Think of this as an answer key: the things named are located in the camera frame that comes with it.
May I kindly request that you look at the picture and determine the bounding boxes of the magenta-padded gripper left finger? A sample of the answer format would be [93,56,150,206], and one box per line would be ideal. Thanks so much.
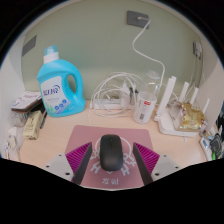
[43,141,94,186]

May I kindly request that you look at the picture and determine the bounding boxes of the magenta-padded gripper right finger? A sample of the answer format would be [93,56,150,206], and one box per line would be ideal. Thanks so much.
[132,142,183,186]

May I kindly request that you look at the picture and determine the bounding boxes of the black computer mouse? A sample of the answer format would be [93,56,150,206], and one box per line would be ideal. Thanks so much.
[99,134,124,172]

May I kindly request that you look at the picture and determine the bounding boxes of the pink printed mouse pad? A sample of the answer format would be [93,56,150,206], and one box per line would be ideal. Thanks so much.
[64,124,155,190]

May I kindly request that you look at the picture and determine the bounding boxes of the white router with antennas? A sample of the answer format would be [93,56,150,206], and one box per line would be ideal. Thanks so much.
[153,75,212,138]

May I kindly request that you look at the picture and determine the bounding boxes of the clear bottle with red label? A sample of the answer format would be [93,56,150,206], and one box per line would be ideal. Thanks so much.
[133,69,161,125]

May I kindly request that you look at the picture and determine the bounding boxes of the yellow small box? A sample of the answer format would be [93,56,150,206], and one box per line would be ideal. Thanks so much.
[22,110,44,141]

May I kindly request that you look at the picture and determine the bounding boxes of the white remote control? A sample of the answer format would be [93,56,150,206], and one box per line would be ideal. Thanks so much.
[199,136,214,162]

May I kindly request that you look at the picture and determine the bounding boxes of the white power strip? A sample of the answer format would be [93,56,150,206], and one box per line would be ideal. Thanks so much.
[92,96,133,111]

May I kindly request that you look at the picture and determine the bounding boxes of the clear plastic bags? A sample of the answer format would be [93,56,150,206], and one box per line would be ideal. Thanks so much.
[3,125,24,160]

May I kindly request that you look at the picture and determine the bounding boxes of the blue detergent bottle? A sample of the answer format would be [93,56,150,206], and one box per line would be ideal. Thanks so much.
[36,45,86,118]

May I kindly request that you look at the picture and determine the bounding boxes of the stack of flat booklets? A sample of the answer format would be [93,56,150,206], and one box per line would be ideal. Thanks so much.
[10,90,43,113]

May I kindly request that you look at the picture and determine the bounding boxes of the white wall socket cable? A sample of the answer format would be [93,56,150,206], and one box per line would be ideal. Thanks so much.
[132,19,166,96]

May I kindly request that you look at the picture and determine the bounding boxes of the white wall charger plug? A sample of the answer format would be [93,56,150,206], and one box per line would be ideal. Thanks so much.
[192,40,204,60]

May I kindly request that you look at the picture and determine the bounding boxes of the grey oblong wall plate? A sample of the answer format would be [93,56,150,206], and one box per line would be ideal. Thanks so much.
[21,35,38,57]

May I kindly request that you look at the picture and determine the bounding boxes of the grey square wall socket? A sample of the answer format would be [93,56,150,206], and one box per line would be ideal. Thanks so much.
[126,10,150,29]

